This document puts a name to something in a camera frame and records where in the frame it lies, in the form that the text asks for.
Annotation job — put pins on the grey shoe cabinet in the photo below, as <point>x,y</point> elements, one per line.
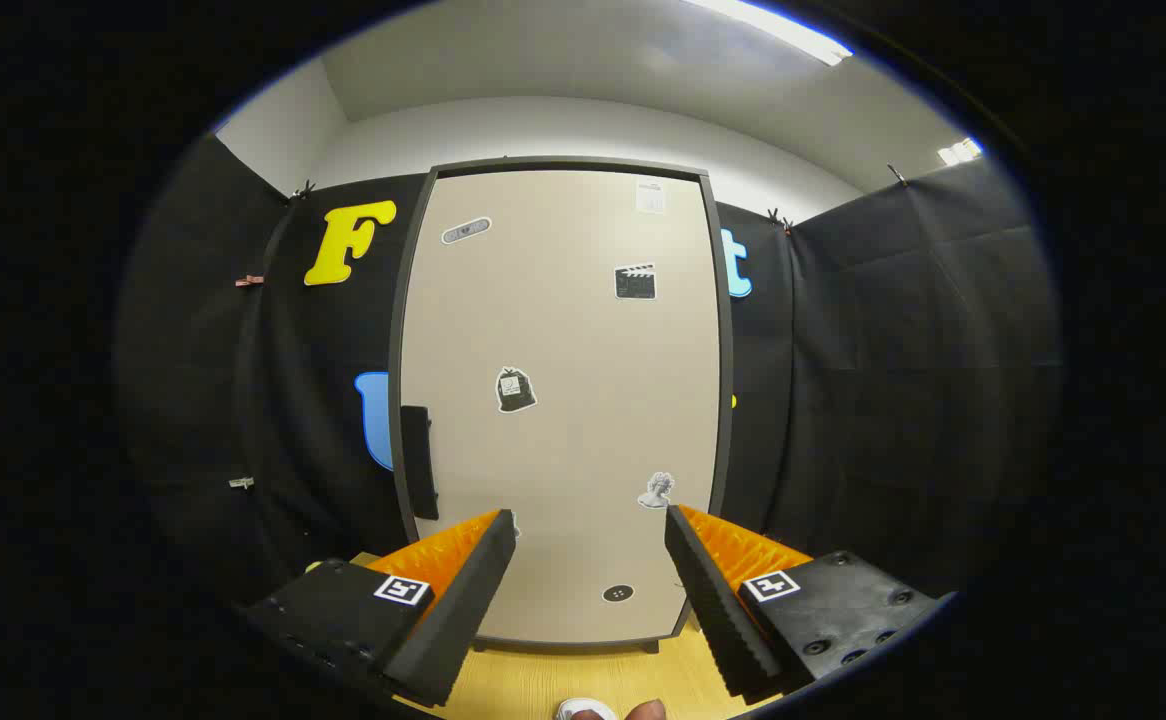
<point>726,400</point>

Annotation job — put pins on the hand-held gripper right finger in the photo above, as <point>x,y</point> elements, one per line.
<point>718,610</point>

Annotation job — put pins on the white shoe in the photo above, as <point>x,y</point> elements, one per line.
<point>583,710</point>

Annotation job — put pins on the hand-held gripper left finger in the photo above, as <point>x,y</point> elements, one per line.
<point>463,610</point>

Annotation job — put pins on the pink clip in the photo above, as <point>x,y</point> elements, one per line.
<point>249,281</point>

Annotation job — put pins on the long ceiling light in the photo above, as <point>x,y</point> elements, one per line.
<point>773,28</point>

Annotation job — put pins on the small ceiling light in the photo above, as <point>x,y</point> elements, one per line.
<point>960,151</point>

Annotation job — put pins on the black backdrop cloth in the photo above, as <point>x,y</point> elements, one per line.
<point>893,350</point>

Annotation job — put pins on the black clip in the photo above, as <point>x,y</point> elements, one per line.
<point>778,220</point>
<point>898,175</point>
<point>303,188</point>

